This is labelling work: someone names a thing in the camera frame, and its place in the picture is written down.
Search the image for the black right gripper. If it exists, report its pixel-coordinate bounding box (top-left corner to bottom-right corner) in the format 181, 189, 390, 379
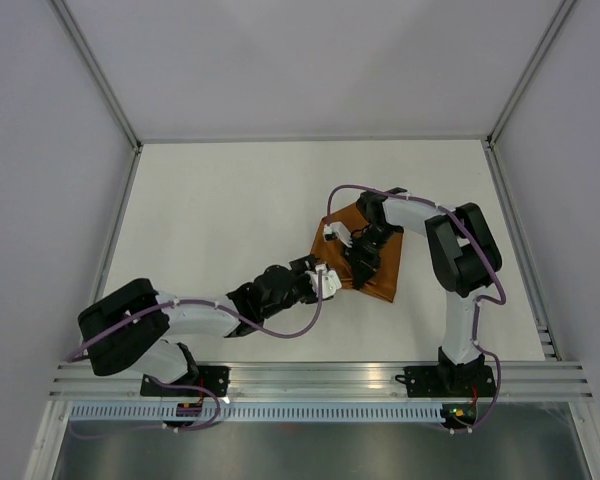
340, 224, 399, 290

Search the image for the orange-brown cloth napkin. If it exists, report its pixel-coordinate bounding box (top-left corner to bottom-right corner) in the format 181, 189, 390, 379
310, 203, 404, 303

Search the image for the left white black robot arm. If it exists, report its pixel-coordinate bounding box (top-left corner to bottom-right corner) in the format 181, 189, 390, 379
68, 255, 341, 396

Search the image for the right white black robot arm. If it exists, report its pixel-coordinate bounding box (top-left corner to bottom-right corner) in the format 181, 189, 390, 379
343, 188, 503, 398

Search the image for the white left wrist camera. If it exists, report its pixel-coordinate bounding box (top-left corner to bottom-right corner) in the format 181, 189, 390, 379
307, 264, 342, 301

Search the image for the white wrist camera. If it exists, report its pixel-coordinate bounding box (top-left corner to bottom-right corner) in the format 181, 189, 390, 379
307, 264, 342, 301
323, 222, 351, 247

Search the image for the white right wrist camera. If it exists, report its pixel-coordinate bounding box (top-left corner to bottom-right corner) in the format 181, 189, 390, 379
323, 222, 351, 247

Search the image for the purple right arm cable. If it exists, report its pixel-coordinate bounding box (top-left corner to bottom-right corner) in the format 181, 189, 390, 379
324, 183, 507, 434

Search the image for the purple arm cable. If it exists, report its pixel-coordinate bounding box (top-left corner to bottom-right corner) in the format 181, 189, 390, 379
64, 279, 326, 441
324, 183, 507, 434

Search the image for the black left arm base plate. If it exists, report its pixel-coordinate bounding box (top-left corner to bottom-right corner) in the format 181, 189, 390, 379
140, 365, 230, 398

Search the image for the aluminium right side rail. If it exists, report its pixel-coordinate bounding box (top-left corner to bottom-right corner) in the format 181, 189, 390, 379
482, 138, 563, 362

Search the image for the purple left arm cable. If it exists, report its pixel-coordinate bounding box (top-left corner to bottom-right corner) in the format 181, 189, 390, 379
64, 279, 326, 441

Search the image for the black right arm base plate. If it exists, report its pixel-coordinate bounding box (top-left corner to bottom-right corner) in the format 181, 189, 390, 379
395, 365, 496, 399

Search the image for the white slotted cable duct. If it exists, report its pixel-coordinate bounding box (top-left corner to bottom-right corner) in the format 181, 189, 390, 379
69, 401, 444, 423

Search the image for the aluminium front rail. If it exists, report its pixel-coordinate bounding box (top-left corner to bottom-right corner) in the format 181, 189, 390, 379
48, 361, 593, 402

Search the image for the aluminium frame post right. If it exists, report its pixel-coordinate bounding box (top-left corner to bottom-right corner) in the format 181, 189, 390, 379
485, 0, 580, 146

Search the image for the aluminium frame post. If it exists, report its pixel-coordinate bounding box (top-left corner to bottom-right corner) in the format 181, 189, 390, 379
485, 0, 580, 146
47, 0, 142, 152

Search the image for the aluminium frame post left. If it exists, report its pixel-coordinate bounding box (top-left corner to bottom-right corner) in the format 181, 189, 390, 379
47, 0, 142, 152

